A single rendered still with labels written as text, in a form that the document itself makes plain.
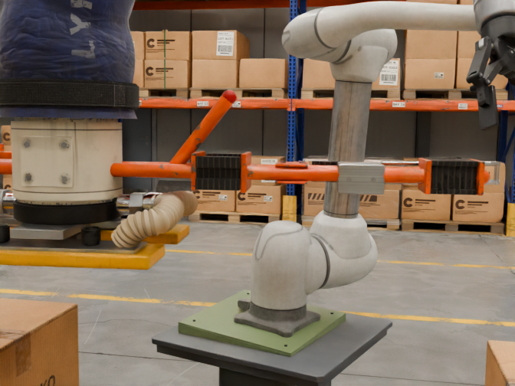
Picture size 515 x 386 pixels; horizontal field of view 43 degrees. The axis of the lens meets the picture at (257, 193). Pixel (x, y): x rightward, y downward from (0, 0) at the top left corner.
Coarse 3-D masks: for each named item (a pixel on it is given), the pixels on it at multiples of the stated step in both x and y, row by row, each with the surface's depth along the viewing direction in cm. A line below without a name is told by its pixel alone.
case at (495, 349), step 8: (488, 344) 112; (496, 344) 111; (504, 344) 112; (512, 344) 112; (488, 352) 112; (496, 352) 107; (504, 352) 107; (512, 352) 107; (488, 360) 112; (496, 360) 105; (504, 360) 104; (512, 360) 104; (488, 368) 111; (496, 368) 104; (504, 368) 100; (512, 368) 100; (488, 376) 111; (496, 376) 104; (504, 376) 98; (512, 376) 97; (488, 384) 111; (496, 384) 104; (504, 384) 97; (512, 384) 94
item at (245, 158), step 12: (192, 156) 98; (204, 156) 97; (216, 156) 97; (228, 156) 97; (240, 156) 106; (192, 168) 98; (204, 168) 98; (216, 168) 98; (228, 168) 98; (240, 168) 98; (192, 180) 98; (204, 180) 97; (216, 180) 97; (228, 180) 97; (240, 180) 97
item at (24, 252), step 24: (0, 240) 95; (24, 240) 97; (48, 240) 98; (72, 240) 98; (96, 240) 94; (0, 264) 92; (24, 264) 91; (48, 264) 91; (72, 264) 91; (96, 264) 90; (120, 264) 90; (144, 264) 90
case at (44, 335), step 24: (0, 312) 124; (24, 312) 124; (48, 312) 124; (72, 312) 129; (0, 336) 110; (24, 336) 112; (48, 336) 120; (72, 336) 129; (0, 360) 105; (24, 360) 112; (48, 360) 120; (72, 360) 129; (0, 384) 105; (24, 384) 112; (48, 384) 120; (72, 384) 130
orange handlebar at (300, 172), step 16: (0, 160) 107; (128, 176) 101; (144, 176) 101; (160, 176) 100; (176, 176) 100; (256, 176) 99; (272, 176) 98; (288, 176) 98; (304, 176) 98; (320, 176) 98; (336, 176) 97; (384, 176) 97; (400, 176) 96; (416, 176) 96
